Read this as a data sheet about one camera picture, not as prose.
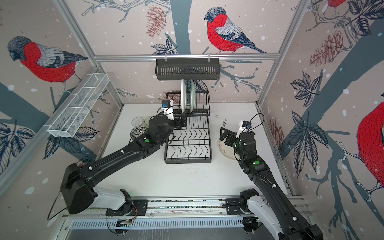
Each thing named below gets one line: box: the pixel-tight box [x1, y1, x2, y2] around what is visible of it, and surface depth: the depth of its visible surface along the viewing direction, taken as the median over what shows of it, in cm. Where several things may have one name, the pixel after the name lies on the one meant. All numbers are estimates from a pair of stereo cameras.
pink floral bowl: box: [130, 125, 148, 138], surface depth 99 cm
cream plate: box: [217, 140, 237, 160], surface depth 94 cm
